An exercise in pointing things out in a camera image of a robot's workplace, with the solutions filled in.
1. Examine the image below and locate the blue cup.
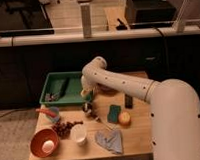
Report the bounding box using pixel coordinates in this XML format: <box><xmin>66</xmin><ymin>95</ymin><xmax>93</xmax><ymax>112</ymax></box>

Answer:
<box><xmin>48</xmin><ymin>106</ymin><xmax>60</xmax><ymax>123</ymax></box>

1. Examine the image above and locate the white egg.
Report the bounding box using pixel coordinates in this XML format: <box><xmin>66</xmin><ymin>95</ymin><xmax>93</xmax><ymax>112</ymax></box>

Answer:
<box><xmin>42</xmin><ymin>141</ymin><xmax>54</xmax><ymax>153</ymax></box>

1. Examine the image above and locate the small grey object in tray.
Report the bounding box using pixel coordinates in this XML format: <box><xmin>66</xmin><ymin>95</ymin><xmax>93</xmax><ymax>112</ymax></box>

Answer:
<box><xmin>44</xmin><ymin>93</ymin><xmax>59</xmax><ymax>102</ymax></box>

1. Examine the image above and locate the purple bowl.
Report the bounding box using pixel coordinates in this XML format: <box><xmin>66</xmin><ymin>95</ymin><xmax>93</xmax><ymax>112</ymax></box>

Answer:
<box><xmin>98</xmin><ymin>84</ymin><xmax>116</xmax><ymax>92</ymax></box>

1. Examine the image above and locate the wooden table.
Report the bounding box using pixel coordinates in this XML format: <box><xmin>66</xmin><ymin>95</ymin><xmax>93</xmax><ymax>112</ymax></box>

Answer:
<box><xmin>29</xmin><ymin>91</ymin><xmax>152</xmax><ymax>160</ymax></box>

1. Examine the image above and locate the dark tool in tray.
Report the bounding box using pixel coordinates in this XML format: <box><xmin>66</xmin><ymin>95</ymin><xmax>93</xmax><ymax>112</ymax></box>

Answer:
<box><xmin>59</xmin><ymin>78</ymin><xmax>70</xmax><ymax>97</ymax></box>

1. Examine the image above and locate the orange bowl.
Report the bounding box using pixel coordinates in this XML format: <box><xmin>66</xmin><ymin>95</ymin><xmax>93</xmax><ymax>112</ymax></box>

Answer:
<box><xmin>30</xmin><ymin>129</ymin><xmax>59</xmax><ymax>158</ymax></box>

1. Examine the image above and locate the blue grey cloth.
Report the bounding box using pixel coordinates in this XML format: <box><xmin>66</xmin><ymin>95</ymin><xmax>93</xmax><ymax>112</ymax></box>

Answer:
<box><xmin>95</xmin><ymin>130</ymin><xmax>124</xmax><ymax>155</ymax></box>

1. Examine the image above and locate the green plastic tray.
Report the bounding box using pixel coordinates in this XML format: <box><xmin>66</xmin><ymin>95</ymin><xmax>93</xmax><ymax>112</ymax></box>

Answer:
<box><xmin>39</xmin><ymin>71</ymin><xmax>92</xmax><ymax>107</ymax></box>

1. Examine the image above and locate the black rectangular block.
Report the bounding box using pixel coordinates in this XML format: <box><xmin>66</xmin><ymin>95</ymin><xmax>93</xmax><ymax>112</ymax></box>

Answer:
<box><xmin>124</xmin><ymin>94</ymin><xmax>133</xmax><ymax>109</ymax></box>

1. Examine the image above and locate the bunch of dark grapes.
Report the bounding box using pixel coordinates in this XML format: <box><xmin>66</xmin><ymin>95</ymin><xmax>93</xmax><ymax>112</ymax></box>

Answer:
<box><xmin>51</xmin><ymin>121</ymin><xmax>83</xmax><ymax>137</ymax></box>

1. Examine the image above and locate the white cup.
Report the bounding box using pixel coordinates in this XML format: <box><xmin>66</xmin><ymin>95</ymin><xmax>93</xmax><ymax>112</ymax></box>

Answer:
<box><xmin>70</xmin><ymin>124</ymin><xmax>87</xmax><ymax>145</ymax></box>

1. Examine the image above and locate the green sponge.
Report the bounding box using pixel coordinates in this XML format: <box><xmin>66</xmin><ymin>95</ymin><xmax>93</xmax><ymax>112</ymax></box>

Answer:
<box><xmin>107</xmin><ymin>105</ymin><xmax>121</xmax><ymax>123</ymax></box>

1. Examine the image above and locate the grey upright post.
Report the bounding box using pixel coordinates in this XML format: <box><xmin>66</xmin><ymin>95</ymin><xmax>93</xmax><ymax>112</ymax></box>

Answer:
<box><xmin>80</xmin><ymin>3</ymin><xmax>92</xmax><ymax>38</ymax></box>

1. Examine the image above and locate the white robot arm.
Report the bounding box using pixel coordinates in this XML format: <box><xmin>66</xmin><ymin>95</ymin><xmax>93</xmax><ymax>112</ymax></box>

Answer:
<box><xmin>81</xmin><ymin>56</ymin><xmax>200</xmax><ymax>160</ymax></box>

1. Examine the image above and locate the yellow banana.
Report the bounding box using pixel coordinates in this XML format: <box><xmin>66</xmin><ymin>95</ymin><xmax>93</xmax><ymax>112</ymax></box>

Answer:
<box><xmin>80</xmin><ymin>89</ymin><xmax>93</xmax><ymax>97</ymax></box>

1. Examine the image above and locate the orange fruit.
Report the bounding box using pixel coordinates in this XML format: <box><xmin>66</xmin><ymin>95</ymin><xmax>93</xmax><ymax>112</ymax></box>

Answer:
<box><xmin>118</xmin><ymin>111</ymin><xmax>131</xmax><ymax>126</ymax></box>

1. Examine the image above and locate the white horizontal rail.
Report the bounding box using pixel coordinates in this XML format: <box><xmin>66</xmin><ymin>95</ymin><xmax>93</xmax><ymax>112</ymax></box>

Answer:
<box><xmin>0</xmin><ymin>25</ymin><xmax>200</xmax><ymax>47</ymax></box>

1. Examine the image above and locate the metal measuring cup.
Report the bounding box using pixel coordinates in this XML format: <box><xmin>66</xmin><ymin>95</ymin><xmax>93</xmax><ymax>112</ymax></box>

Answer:
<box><xmin>81</xmin><ymin>101</ymin><xmax>114</xmax><ymax>133</ymax></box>

